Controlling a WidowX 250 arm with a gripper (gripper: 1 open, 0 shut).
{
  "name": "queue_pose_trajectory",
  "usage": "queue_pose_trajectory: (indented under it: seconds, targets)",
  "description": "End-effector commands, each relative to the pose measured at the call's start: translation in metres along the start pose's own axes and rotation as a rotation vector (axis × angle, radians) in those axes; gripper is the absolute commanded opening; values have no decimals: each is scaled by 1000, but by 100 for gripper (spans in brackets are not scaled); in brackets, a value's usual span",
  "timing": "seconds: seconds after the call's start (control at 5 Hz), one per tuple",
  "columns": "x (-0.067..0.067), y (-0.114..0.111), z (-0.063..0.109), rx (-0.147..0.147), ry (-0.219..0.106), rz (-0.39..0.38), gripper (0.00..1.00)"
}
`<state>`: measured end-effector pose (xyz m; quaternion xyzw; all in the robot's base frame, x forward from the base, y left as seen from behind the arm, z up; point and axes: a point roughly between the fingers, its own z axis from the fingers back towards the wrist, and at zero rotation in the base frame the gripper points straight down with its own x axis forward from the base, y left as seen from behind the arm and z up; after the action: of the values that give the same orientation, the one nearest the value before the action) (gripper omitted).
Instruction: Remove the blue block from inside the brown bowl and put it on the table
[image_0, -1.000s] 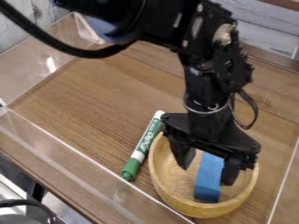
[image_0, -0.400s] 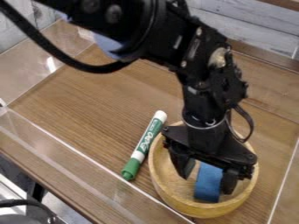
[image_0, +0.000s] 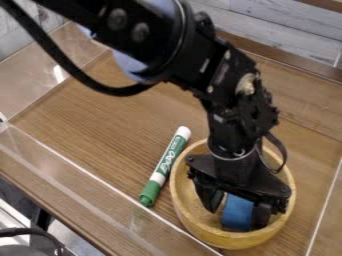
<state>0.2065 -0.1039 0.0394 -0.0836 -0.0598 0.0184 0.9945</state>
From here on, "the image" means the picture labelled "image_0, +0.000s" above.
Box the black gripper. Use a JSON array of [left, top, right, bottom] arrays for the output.
[[186, 146, 291, 230]]

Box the blue rectangular block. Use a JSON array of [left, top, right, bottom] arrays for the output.
[[222, 194, 254, 232]]

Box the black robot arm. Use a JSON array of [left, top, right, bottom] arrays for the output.
[[33, 0, 291, 231]]

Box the brown wooden bowl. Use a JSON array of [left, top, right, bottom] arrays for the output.
[[170, 139, 296, 250]]

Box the green Expo marker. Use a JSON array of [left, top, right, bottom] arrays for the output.
[[139, 126, 191, 207]]

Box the black metal table frame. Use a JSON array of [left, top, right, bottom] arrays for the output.
[[0, 176, 68, 256]]

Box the black cable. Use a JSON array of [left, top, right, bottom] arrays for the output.
[[0, 0, 155, 98]]

